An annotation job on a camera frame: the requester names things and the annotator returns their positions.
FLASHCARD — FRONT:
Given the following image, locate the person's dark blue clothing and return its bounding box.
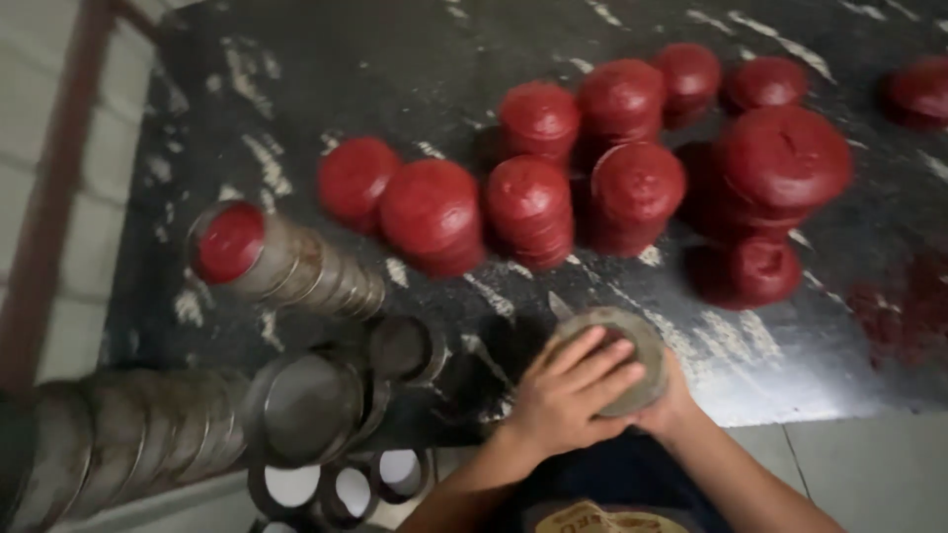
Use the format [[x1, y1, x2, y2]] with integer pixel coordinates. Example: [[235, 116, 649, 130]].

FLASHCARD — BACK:
[[511, 428, 736, 533]]

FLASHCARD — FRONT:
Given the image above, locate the person's left hand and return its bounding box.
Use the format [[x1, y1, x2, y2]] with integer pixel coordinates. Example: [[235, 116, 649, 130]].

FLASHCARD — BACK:
[[506, 326, 647, 456]]

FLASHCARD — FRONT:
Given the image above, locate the group of red disc stacks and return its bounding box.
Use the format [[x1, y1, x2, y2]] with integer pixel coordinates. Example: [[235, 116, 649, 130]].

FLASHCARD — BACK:
[[317, 42, 948, 312]]

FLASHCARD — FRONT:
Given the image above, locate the round metal mold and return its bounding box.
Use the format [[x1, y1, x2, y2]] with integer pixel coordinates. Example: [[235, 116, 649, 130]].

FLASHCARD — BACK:
[[552, 305, 669, 418]]

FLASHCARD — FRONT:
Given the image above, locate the red disc in metal ring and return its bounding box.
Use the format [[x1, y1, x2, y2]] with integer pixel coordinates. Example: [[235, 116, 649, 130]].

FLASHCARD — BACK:
[[194, 203, 267, 285]]

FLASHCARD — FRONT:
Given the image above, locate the person's right hand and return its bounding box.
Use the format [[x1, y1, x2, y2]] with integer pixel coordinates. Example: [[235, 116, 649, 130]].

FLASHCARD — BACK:
[[632, 348, 702, 446]]

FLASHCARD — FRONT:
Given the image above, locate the small metal ring mold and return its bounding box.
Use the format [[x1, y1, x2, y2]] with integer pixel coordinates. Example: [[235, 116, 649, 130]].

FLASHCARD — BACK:
[[367, 314, 450, 386]]

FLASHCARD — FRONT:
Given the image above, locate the reddish brown metal frame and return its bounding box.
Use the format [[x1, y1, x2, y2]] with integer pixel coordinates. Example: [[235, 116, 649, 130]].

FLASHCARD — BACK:
[[0, 0, 160, 395]]

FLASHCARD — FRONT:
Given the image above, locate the row of metal ring molds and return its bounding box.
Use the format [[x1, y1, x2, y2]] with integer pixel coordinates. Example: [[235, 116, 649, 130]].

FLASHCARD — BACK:
[[185, 200, 387, 324]]

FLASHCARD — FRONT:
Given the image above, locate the pile of large metal lids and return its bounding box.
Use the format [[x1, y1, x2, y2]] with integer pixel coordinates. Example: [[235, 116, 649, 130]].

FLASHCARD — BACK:
[[243, 348, 391, 469]]

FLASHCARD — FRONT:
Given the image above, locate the long stack of metal lids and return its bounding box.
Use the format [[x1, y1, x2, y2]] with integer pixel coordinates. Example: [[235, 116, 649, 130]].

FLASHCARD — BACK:
[[6, 368, 254, 533]]

